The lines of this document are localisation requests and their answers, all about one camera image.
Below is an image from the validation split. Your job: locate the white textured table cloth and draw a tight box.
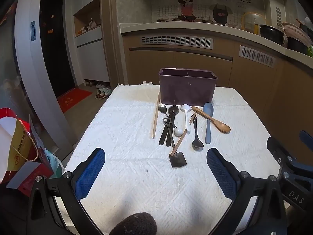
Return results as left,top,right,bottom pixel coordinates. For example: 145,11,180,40
66,83,280,234

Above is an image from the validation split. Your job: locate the dark purple utensil caddy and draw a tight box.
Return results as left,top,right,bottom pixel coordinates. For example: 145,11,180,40
159,68,218,107

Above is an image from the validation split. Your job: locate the metal spoon smiley handle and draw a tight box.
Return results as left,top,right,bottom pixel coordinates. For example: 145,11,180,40
158,104,177,150

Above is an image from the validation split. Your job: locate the red door mat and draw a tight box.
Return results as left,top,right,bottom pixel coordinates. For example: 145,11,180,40
57,88,92,113

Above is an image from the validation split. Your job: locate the brown wooden spoon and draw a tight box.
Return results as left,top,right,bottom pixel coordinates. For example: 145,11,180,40
192,106,231,134

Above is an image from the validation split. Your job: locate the pink striped bowl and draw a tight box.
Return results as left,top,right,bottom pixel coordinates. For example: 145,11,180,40
282,22,312,48

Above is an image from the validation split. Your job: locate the pair of slippers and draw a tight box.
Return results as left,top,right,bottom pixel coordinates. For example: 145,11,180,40
95,87,112,100

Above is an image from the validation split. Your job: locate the yellow rimmed glass lid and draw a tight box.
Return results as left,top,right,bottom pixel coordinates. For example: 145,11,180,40
241,12,266,35

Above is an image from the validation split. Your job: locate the black plastic spoon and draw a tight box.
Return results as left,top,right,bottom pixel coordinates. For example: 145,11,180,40
158,104,180,148

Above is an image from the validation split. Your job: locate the black microphone foam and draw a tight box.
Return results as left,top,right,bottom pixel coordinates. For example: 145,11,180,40
110,212,157,235

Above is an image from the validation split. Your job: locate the black cooking pot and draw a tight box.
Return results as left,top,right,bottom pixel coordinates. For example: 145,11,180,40
259,24,284,46

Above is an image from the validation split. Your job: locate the wooden chopstick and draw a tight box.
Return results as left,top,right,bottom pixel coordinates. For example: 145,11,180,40
152,92,161,139

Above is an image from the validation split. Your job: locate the blue grey plastic spoon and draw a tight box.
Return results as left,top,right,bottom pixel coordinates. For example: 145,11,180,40
203,102,214,144

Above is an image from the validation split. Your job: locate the white plastic ladle spoon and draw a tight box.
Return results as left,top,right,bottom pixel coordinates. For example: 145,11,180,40
180,104,191,133

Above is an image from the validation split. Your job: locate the teal plastic bag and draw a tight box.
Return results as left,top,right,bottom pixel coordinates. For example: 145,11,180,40
45,149,65,178

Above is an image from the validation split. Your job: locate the small white ball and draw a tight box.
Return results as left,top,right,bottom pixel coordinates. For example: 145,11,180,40
174,128,183,137

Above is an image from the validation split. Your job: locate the dark metal spoon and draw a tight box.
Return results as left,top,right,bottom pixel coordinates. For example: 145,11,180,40
192,116,204,152

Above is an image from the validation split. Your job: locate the red yellow gift bag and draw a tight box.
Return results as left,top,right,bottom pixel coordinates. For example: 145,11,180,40
1,107,54,197

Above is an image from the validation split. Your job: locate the black spatula wooden handle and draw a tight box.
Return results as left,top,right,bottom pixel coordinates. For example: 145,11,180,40
168,112,197,169

